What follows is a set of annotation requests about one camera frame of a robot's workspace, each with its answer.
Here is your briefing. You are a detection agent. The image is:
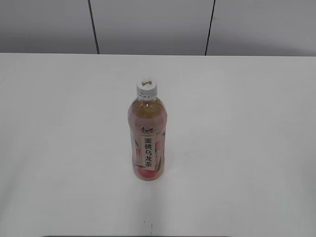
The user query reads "peach oolong tea bottle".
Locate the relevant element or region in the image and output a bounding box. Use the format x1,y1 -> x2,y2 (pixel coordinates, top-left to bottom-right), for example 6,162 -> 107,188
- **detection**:
128,97 -> 167,181

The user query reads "white bottle cap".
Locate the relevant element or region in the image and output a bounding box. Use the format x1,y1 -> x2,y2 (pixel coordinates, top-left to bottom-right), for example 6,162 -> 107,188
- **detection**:
136,78 -> 158,97

